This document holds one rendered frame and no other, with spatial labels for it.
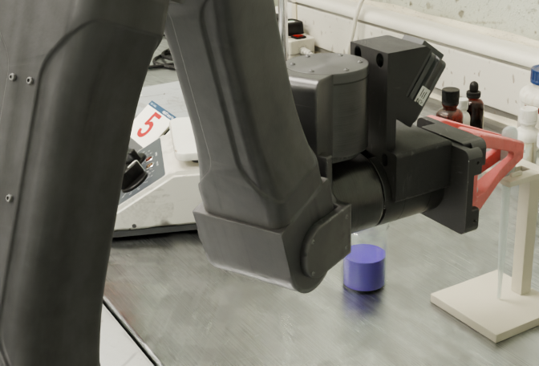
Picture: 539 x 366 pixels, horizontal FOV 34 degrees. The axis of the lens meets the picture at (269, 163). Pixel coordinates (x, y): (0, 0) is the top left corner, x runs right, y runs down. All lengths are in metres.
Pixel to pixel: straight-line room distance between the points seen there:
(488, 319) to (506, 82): 0.54
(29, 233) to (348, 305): 0.45
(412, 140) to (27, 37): 0.33
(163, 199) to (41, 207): 0.53
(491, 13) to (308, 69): 0.74
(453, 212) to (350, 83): 0.14
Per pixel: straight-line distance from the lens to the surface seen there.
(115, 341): 0.75
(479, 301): 0.78
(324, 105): 0.56
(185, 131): 0.95
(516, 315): 0.77
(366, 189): 0.61
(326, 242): 0.55
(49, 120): 0.37
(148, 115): 1.21
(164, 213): 0.90
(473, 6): 1.32
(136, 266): 0.86
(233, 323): 0.76
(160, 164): 0.93
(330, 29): 1.55
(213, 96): 0.48
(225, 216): 0.53
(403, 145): 0.62
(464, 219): 0.64
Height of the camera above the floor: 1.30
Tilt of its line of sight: 21 degrees down
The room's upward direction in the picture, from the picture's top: 2 degrees counter-clockwise
